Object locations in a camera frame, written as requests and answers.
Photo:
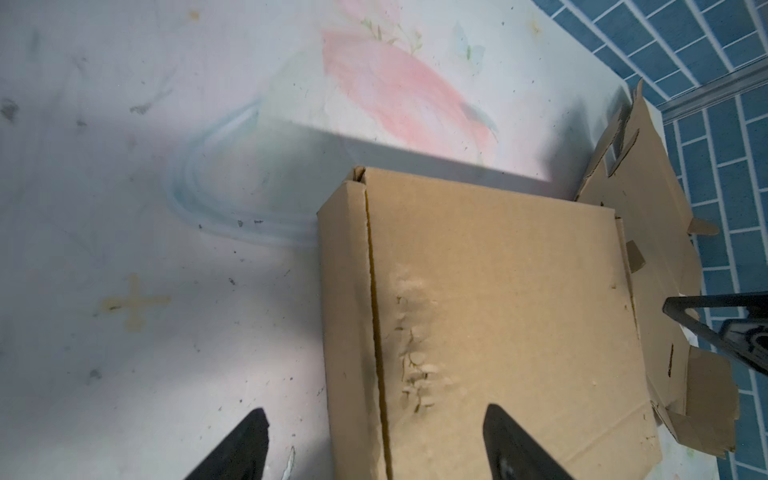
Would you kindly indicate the right flat cardboard blank stack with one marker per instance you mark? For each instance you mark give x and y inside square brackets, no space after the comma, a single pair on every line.
[692,391]

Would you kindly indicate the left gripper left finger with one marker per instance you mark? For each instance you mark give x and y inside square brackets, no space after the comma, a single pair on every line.
[241,455]

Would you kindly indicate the brown cardboard box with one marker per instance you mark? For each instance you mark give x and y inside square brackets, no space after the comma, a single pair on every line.
[440,298]

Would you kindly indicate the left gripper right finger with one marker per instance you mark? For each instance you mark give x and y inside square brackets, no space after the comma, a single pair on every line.
[513,454]

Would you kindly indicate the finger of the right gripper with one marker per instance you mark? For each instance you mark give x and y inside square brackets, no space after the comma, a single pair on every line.
[754,304]
[749,335]

